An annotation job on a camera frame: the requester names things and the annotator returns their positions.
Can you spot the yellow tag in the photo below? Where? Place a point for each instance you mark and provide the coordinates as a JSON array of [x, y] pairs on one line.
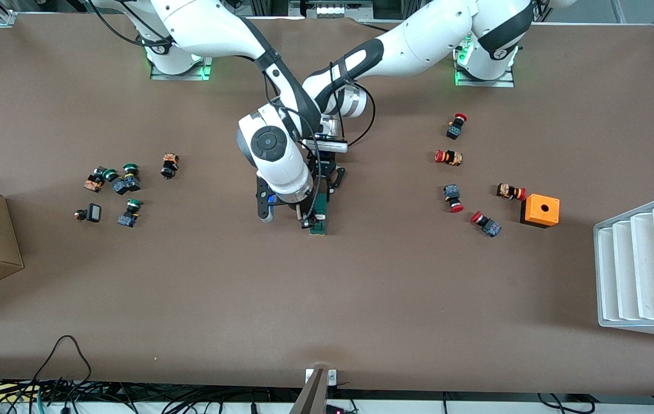
[[7, 392]]

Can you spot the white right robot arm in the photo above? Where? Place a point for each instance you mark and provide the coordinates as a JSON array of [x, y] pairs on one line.
[[206, 23]]

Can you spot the orange button enclosure box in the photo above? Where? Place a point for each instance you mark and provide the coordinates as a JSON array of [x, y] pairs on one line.
[[534, 215]]

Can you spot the green circuit board module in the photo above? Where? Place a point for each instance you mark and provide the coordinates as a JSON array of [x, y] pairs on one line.
[[321, 230]]

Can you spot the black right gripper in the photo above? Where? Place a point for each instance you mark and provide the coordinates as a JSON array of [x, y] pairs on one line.
[[306, 211]]

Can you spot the red button orange contact block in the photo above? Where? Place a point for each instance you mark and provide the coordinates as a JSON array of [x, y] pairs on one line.
[[453, 158]]

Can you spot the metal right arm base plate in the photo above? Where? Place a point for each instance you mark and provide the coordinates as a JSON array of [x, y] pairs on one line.
[[180, 76]]

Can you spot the small red button black block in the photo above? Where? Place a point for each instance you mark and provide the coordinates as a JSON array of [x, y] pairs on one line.
[[95, 213]]

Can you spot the red yellow-ringed emergency button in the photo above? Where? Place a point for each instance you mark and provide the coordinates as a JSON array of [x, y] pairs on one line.
[[508, 191]]

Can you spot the aluminium corner bracket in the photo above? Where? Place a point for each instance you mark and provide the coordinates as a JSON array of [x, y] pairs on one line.
[[4, 20]]

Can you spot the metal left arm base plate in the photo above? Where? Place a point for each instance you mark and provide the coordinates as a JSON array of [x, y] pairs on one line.
[[485, 83]]

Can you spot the green button blue contact block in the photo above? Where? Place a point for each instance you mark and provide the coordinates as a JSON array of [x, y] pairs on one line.
[[119, 187], [133, 183], [127, 219]]

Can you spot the aluminium angle bracket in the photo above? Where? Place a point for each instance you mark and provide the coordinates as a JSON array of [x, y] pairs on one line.
[[332, 377]]

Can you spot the black box with red light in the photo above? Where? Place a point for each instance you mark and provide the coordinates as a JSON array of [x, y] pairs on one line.
[[335, 410]]

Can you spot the black button orange contact block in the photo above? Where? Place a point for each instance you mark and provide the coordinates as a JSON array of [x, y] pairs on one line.
[[94, 184], [168, 167]]

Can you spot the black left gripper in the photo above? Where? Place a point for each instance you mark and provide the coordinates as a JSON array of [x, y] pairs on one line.
[[328, 167]]

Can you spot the white slotted rack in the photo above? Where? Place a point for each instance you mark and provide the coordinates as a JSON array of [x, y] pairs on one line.
[[637, 270]]

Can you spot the black device with white lights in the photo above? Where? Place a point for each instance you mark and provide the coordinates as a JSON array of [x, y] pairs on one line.
[[332, 10]]

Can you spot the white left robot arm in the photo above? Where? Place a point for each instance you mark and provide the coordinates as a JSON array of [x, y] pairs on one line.
[[419, 40]]

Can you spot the red mushroom button blue block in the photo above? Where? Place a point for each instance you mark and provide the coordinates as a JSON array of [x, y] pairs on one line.
[[451, 192], [490, 228], [453, 131]]

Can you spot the camera mounting pole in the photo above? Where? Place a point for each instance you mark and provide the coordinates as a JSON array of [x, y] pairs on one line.
[[312, 397]]

